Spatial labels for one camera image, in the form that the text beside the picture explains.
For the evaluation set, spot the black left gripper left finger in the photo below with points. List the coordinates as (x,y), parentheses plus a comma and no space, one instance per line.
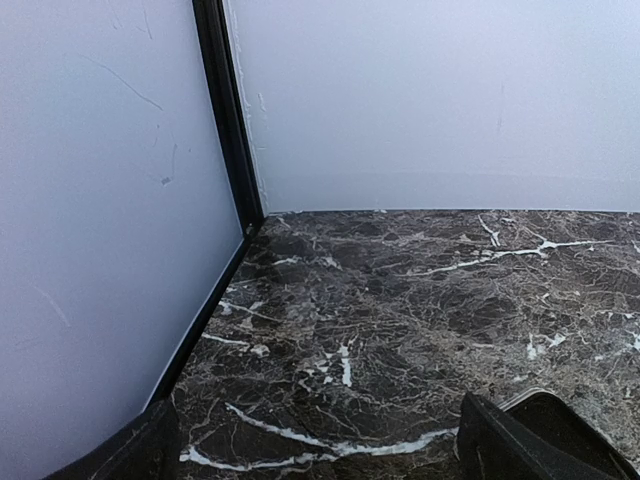
(146,448)

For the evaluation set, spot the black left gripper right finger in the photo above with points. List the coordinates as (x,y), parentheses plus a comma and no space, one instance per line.
(493,445)

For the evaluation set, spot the black left frame post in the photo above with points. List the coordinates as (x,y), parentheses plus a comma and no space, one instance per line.
(224,94)

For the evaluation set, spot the black phone case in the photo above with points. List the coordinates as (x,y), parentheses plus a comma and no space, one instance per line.
(550,418)

